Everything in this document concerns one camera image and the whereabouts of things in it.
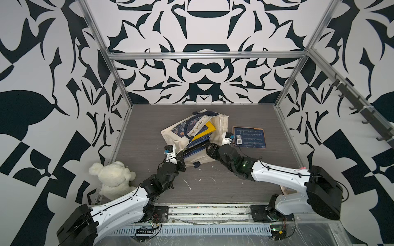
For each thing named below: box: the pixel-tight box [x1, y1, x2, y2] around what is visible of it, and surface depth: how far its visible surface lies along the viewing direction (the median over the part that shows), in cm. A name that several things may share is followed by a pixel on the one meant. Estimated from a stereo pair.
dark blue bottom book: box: [181, 139, 211, 159], surface depth 93 cm
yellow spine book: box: [191, 120, 217, 142], surface depth 96 cm
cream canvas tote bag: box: [160, 109, 230, 168], surface depth 87 cm
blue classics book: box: [232, 126, 267, 149], surface depth 101 cm
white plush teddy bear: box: [88, 160, 137, 201], surface depth 70 cm
